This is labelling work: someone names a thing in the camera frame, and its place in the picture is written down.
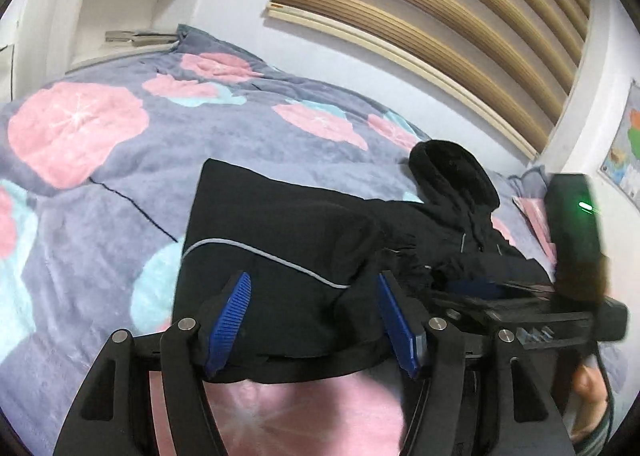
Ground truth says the black cable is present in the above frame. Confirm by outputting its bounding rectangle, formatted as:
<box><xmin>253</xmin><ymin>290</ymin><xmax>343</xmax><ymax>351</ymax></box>
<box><xmin>591</xmin><ymin>340</ymin><xmax>615</xmax><ymax>417</ymax></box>

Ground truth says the wall map poster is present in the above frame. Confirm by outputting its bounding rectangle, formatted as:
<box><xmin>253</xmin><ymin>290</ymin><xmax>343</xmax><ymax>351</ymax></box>
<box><xmin>597</xmin><ymin>80</ymin><xmax>640</xmax><ymax>211</ymax></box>

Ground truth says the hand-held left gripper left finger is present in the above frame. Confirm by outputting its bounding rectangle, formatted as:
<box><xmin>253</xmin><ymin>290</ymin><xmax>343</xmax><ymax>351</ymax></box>
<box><xmin>52</xmin><ymin>271</ymin><xmax>252</xmax><ymax>456</ymax></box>

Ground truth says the person's right hand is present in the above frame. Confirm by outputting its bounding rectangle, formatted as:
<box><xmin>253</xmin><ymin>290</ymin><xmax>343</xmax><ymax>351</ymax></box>
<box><xmin>570</xmin><ymin>363</ymin><xmax>611</xmax><ymax>439</ymax></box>

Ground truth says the grey pillow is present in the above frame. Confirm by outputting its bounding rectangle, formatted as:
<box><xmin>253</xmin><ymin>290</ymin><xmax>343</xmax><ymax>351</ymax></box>
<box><xmin>507</xmin><ymin>165</ymin><xmax>551</xmax><ymax>199</ymax></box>

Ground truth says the black jacket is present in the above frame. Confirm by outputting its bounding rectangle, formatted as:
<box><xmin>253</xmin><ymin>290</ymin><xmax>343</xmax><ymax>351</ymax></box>
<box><xmin>176</xmin><ymin>138</ymin><xmax>556</xmax><ymax>384</ymax></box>

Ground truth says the thin black cord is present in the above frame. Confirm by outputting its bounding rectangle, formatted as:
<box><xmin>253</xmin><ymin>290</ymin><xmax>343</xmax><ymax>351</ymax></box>
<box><xmin>90</xmin><ymin>176</ymin><xmax>180</xmax><ymax>243</ymax></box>

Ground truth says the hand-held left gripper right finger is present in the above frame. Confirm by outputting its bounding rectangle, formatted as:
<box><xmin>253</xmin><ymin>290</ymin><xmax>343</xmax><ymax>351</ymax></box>
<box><xmin>377</xmin><ymin>271</ymin><xmax>576</xmax><ymax>456</ymax></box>

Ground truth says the striped window blind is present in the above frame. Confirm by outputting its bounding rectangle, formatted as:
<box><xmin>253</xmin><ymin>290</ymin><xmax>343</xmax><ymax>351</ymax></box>
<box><xmin>265</xmin><ymin>0</ymin><xmax>598</xmax><ymax>159</ymax></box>

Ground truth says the pink pillow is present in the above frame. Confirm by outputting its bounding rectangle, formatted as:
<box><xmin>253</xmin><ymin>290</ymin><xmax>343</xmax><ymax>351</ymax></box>
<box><xmin>512</xmin><ymin>196</ymin><xmax>558</xmax><ymax>261</ymax></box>

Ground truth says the grey floral blanket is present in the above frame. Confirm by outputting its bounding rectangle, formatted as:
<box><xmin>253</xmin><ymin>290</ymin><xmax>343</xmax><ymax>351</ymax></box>
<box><xmin>0</xmin><ymin>24</ymin><xmax>631</xmax><ymax>456</ymax></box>

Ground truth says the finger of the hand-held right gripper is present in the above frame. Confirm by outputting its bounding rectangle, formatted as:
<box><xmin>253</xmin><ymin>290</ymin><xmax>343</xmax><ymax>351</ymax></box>
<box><xmin>432</xmin><ymin>278</ymin><xmax>557</xmax><ymax>305</ymax></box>

